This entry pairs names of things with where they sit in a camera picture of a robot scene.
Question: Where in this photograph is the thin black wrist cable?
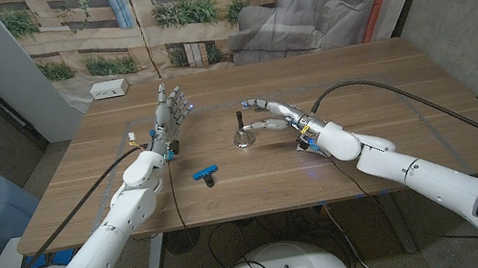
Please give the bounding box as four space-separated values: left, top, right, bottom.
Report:
328 132 478 268
164 156 191 235

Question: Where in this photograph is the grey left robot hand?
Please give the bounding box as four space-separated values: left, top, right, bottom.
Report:
137 78 202 156

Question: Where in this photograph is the thin black left wrist cable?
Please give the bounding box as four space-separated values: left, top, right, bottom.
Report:
164 156 191 235

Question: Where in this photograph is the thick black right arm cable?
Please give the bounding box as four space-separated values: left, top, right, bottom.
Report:
306 59 478 207

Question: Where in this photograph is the printed fabric backdrop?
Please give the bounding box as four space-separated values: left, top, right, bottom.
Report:
0 0 458 126

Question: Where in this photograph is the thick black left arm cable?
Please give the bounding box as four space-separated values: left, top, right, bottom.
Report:
0 142 170 268

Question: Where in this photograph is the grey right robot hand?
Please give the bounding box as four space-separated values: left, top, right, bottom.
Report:
237 86 330 151

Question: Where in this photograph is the blue and black paper clip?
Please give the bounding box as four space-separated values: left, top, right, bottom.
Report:
190 163 223 191

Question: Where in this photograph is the round black floor fixture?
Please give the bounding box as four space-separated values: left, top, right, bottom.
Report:
161 226 204 257

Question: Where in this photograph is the white power strip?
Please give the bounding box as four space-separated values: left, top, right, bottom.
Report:
87 77 132 102

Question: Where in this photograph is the silver bell with black handle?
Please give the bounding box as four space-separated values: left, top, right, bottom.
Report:
227 108 258 150

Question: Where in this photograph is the grey table leg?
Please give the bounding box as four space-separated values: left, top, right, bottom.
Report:
374 187 419 259

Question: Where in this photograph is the grey floor cable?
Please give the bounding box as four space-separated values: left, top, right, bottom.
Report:
323 197 380 268

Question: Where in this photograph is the white table leg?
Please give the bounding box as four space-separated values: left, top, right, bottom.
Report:
136 231 170 268

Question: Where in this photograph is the small white connector with wires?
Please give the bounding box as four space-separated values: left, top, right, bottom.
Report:
126 130 148 152

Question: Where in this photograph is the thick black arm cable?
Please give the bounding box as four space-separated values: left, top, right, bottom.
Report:
306 59 478 207
0 142 170 268

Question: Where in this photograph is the pale yellow sponge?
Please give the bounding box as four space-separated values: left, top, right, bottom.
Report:
295 136 332 163

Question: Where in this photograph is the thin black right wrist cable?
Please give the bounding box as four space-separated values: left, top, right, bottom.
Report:
328 132 478 268

